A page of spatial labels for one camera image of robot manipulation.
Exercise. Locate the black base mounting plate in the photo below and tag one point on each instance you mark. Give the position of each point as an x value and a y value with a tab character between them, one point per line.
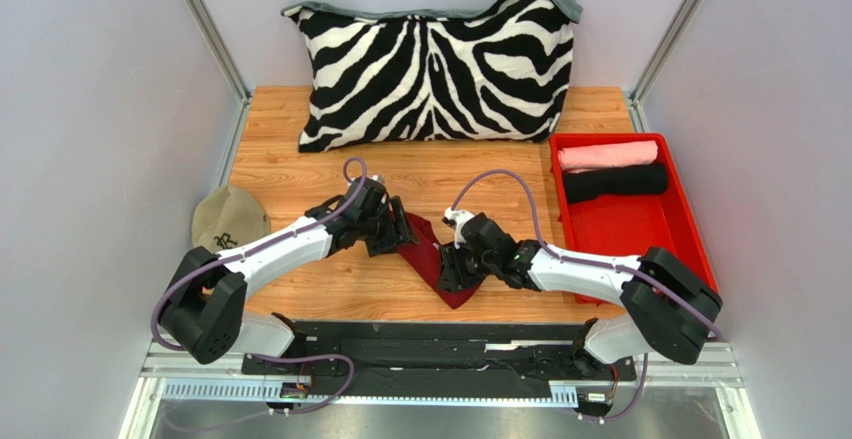
438	360

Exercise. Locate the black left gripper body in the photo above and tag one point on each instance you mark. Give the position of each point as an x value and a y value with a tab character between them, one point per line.
380	232

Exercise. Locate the red plastic tray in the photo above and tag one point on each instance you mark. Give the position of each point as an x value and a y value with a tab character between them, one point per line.
629	225

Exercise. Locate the aluminium frame rail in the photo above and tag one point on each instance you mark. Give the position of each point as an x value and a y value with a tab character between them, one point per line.
223	379

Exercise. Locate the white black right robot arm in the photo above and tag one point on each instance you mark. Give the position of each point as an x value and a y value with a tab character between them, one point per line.
668	309

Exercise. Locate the left aluminium corner post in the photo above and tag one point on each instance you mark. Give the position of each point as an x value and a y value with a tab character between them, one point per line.
219	49

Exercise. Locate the dark red t shirt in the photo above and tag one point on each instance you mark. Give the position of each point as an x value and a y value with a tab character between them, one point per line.
424	257

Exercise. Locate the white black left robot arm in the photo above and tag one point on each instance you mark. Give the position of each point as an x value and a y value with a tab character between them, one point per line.
202	312

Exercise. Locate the right aluminium corner post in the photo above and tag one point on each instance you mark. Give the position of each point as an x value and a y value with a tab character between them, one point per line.
674	31

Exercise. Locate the rolled pink t shirt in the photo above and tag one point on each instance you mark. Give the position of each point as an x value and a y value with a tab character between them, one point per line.
605	156

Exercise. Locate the rolled black t shirt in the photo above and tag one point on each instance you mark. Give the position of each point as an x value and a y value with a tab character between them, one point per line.
650	179

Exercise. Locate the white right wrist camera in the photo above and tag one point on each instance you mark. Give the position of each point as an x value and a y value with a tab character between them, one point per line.
456	219

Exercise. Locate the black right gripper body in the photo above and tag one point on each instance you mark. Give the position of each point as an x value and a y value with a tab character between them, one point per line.
456	263

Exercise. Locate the aluminium corner post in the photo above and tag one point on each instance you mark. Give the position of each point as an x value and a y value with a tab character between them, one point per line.
219	49
674	31

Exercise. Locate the zebra print pillow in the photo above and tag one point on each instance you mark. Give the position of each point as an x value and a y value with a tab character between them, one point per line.
501	73

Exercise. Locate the beige baseball cap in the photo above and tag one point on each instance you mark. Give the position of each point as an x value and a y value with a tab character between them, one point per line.
229	217

